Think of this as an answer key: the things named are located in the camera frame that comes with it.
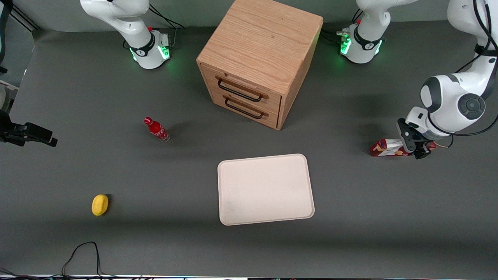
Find black cables at arm base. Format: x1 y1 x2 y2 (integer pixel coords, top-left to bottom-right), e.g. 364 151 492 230
149 4 186 49
320 8 364 44

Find thin black looped cable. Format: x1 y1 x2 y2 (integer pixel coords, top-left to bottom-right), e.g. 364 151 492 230
61 241 114 279

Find wooden drawer front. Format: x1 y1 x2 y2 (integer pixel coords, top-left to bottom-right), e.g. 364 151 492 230
202 65 282 116
210 87 281 130

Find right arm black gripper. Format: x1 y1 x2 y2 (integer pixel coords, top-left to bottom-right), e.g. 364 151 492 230
0 111 58 148

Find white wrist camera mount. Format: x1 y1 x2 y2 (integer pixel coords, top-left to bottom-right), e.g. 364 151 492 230
0 80 19 114
405 107 429 131

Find wooden drawer cabinet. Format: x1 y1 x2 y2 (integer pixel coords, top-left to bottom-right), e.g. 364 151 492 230
196 0 324 131

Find yellow lemon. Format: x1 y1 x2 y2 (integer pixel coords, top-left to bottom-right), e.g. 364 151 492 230
91 194 110 217

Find white rectangular tray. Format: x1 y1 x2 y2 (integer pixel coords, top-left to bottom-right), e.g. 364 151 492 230
217 154 315 226

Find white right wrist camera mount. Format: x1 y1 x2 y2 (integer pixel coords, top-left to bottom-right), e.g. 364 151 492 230
0 80 19 114

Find black cables at right arm base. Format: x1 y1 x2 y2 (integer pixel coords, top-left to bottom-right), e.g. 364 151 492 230
149 4 186 49

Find black cables at left arm base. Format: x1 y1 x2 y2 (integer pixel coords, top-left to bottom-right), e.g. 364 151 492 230
320 8 364 44

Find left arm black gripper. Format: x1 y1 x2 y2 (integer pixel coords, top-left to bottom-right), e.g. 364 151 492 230
396 118 433 160

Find red cookie box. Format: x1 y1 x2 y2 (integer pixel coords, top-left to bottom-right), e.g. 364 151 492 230
370 138 437 157

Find black wire drawer handle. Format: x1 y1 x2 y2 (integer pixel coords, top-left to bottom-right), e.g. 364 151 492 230
224 95 269 120
216 76 269 103

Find red cola bottle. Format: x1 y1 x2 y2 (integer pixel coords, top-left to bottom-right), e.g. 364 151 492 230
144 117 171 143

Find thick black hanging cable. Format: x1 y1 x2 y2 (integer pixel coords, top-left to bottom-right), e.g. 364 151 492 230
0 0 12 75

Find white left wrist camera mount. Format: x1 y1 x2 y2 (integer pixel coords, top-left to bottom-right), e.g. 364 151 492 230
405 107 429 131

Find black metal frame bar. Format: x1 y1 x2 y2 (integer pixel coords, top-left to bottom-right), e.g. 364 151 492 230
8 4 42 32

